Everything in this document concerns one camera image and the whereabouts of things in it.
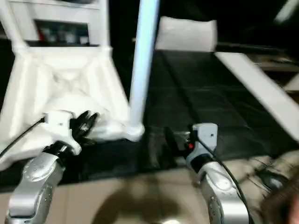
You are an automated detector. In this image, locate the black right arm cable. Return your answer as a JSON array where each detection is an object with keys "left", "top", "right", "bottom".
[{"left": 191, "top": 133, "right": 253, "bottom": 224}]

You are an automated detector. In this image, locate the white cabinet with glass doors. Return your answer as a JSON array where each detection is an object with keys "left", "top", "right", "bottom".
[{"left": 0, "top": 0, "right": 110, "bottom": 47}]

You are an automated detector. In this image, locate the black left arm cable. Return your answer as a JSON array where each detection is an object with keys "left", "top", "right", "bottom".
[{"left": 0, "top": 118, "right": 46, "bottom": 157}]

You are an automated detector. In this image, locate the flat white board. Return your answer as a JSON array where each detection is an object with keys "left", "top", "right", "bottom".
[{"left": 214, "top": 51, "right": 299, "bottom": 143}]

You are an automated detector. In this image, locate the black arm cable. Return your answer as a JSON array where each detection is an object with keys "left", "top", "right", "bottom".
[
  {"left": 191, "top": 133, "right": 253, "bottom": 224},
  {"left": 0, "top": 118, "right": 46, "bottom": 157}
]

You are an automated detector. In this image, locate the white plastic table top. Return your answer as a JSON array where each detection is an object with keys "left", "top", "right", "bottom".
[{"left": 0, "top": 46, "right": 145, "bottom": 171}]

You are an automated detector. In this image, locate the dark grey bag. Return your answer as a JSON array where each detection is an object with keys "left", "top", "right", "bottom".
[{"left": 261, "top": 184, "right": 299, "bottom": 224}]

